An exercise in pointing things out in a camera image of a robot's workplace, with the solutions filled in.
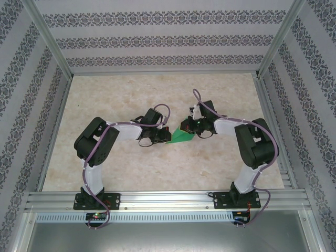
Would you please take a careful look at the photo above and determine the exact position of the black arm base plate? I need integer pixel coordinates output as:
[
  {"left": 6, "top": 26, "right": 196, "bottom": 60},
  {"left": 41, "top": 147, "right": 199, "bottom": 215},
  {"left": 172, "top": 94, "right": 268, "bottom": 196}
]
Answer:
[
  {"left": 74, "top": 193, "right": 121, "bottom": 211},
  {"left": 214, "top": 191, "right": 261, "bottom": 210}
]

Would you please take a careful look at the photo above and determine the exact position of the wide aluminium mounting rail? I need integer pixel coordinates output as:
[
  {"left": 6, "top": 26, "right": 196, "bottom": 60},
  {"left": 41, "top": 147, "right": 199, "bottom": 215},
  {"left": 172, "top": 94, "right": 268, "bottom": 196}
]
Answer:
[{"left": 25, "top": 189, "right": 313, "bottom": 213}]

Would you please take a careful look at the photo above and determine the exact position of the aluminium table edge rail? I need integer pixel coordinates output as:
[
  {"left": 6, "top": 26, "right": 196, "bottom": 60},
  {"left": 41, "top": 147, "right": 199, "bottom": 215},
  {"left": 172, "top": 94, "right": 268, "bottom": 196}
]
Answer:
[{"left": 253, "top": 73, "right": 300, "bottom": 191}]

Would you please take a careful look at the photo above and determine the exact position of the slotted grey cable duct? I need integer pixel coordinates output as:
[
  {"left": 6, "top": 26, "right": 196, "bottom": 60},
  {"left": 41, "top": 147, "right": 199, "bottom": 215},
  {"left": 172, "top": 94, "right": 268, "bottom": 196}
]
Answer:
[{"left": 35, "top": 211, "right": 237, "bottom": 224}]

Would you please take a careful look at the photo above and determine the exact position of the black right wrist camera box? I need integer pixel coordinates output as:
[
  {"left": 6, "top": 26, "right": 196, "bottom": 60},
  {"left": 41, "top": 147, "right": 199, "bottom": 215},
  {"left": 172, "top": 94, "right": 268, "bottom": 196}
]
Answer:
[{"left": 188, "top": 99, "right": 217, "bottom": 120}]

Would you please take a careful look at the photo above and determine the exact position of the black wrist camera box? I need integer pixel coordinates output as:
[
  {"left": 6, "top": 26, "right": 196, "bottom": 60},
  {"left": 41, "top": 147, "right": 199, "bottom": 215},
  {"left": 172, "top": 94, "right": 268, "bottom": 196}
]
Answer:
[
  {"left": 143, "top": 107, "right": 163, "bottom": 128},
  {"left": 188, "top": 99, "right": 217, "bottom": 120}
]

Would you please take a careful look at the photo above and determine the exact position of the thin aluminium cross rail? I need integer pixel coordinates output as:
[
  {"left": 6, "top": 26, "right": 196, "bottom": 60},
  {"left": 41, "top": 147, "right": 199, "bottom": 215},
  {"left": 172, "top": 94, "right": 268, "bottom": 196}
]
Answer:
[{"left": 69, "top": 68, "right": 260, "bottom": 77}]

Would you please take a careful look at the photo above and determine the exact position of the aluminium frame post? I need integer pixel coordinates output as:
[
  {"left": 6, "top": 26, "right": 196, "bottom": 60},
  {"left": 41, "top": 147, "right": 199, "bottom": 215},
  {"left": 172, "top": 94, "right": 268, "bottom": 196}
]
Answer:
[
  {"left": 25, "top": 0, "right": 74, "bottom": 79},
  {"left": 256, "top": 0, "right": 308, "bottom": 79}
]

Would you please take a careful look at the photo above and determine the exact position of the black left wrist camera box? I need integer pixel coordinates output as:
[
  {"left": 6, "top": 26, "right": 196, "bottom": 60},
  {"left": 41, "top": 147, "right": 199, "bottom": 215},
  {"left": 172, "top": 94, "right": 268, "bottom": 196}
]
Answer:
[{"left": 143, "top": 107, "right": 163, "bottom": 128}]

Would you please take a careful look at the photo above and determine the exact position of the grey metal sheet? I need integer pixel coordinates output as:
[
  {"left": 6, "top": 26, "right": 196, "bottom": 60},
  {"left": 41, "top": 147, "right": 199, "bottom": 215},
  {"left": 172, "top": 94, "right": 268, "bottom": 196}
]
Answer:
[{"left": 22, "top": 209, "right": 316, "bottom": 252}]

